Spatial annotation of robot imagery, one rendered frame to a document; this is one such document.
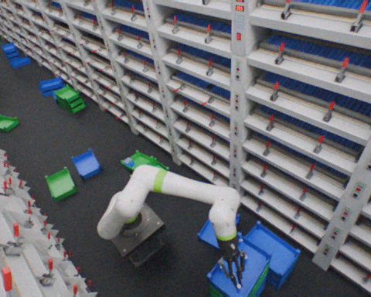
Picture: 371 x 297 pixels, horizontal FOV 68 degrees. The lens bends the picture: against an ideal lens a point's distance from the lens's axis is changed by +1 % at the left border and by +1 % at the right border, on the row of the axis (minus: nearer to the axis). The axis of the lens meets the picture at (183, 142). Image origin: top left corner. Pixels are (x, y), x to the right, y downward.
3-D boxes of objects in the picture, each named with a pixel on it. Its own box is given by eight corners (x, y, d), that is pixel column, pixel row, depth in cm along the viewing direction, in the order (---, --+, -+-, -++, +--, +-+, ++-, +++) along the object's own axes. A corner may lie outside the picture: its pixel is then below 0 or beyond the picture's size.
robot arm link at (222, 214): (203, 213, 109) (229, 213, 105) (211, 196, 120) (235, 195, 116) (210, 240, 114) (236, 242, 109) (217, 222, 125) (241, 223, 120)
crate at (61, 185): (77, 191, 249) (74, 186, 243) (55, 202, 242) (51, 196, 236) (69, 172, 268) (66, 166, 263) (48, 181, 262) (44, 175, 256)
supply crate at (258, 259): (241, 309, 130) (241, 303, 125) (206, 281, 141) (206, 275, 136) (270, 260, 146) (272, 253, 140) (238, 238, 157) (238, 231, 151)
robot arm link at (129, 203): (90, 234, 157) (113, 203, 117) (106, 210, 168) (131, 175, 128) (110, 245, 159) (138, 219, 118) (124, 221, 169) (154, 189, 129)
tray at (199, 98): (231, 119, 167) (229, 109, 160) (168, 88, 203) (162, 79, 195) (251, 97, 172) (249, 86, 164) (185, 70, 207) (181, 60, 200)
